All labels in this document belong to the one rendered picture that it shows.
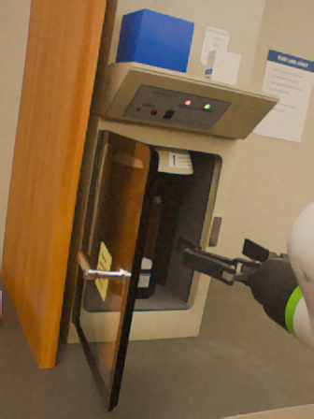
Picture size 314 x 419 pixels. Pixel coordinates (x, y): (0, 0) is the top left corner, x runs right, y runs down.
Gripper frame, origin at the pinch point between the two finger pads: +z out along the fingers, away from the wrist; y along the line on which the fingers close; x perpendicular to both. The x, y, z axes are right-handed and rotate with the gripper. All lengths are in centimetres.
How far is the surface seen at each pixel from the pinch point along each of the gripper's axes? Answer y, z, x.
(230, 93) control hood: -2.1, 8.6, -26.9
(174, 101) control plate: 7.4, 11.5, -23.5
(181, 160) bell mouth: -1.6, 22.2, -11.9
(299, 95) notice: -63, 65, -35
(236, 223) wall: -48, 64, 10
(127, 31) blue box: 17.6, 13.9, -34.2
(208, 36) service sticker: -1.3, 19.4, -37.9
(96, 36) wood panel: 24.2, 9.5, -31.6
